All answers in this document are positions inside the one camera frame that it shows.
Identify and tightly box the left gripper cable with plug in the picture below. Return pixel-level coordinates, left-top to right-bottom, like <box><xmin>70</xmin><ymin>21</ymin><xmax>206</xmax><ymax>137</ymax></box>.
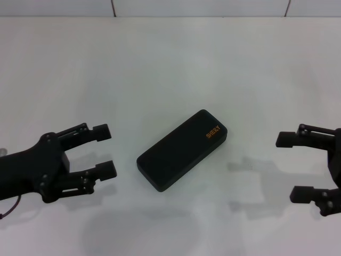
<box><xmin>0</xmin><ymin>148</ymin><xmax>22</xmax><ymax>221</ymax></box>

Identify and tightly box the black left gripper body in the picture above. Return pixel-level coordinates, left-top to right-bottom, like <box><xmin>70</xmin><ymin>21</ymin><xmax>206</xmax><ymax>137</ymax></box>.
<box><xmin>0</xmin><ymin>132</ymin><xmax>71</xmax><ymax>204</ymax></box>

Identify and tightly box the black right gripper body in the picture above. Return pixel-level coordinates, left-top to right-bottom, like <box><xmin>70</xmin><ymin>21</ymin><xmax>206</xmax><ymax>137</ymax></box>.
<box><xmin>327</xmin><ymin>145</ymin><xmax>341</xmax><ymax>189</ymax></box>

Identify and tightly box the black glasses case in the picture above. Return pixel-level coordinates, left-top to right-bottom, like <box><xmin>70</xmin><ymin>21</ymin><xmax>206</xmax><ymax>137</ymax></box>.
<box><xmin>136</xmin><ymin>108</ymin><xmax>229</xmax><ymax>193</ymax></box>

